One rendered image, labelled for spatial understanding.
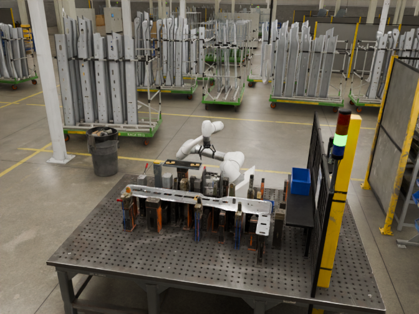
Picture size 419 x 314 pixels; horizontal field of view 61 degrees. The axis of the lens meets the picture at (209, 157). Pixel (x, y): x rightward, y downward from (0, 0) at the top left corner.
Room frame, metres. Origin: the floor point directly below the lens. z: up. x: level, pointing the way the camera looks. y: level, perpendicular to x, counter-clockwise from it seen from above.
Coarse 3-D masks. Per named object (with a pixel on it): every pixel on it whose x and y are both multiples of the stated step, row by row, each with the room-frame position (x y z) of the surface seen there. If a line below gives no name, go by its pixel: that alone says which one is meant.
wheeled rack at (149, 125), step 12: (84, 60) 6.68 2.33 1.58; (96, 60) 6.81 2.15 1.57; (108, 60) 6.79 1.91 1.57; (120, 60) 6.78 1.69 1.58; (132, 60) 6.77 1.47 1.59; (144, 60) 6.74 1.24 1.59; (96, 120) 6.96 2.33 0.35; (144, 120) 7.22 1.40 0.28; (156, 120) 7.23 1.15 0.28; (72, 132) 6.51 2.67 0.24; (84, 132) 6.50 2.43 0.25; (120, 132) 6.47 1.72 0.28; (132, 132) 6.48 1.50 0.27; (144, 144) 6.43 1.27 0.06
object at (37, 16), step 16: (32, 0) 5.68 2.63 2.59; (32, 16) 5.69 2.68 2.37; (48, 48) 5.76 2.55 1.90; (48, 64) 5.70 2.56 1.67; (48, 80) 5.67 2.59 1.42; (48, 96) 5.68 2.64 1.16; (48, 112) 5.69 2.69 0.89; (64, 144) 5.80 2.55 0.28; (48, 160) 5.66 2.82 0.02; (64, 160) 5.68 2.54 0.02
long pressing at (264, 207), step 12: (132, 192) 2.87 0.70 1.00; (144, 192) 2.87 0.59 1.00; (156, 192) 2.88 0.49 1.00; (168, 192) 2.88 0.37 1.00; (180, 192) 2.89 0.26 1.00; (192, 192) 2.89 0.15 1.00; (204, 204) 2.68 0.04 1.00; (216, 204) 2.68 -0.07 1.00; (228, 204) 2.68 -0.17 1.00; (252, 204) 2.69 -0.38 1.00; (264, 204) 2.70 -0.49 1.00
